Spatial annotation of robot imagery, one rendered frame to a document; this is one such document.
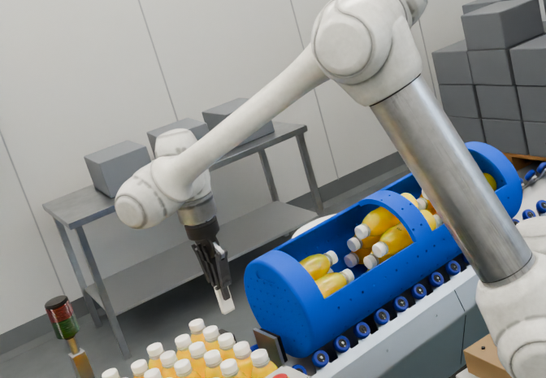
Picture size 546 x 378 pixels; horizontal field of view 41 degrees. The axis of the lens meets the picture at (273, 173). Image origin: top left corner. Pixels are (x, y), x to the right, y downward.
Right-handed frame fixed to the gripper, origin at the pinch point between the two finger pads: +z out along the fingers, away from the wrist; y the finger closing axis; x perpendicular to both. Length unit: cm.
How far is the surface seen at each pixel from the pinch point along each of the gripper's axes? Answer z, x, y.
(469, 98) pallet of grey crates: 65, -348, 228
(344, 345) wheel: 27.3, -27.5, -2.6
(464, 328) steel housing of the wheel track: 45, -69, -3
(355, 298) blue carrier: 15.5, -32.5, -5.4
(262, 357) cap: 12.9, -0.2, -9.8
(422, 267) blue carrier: 19, -58, -4
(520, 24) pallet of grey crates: 15, -359, 180
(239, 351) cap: 13.1, 1.4, -1.9
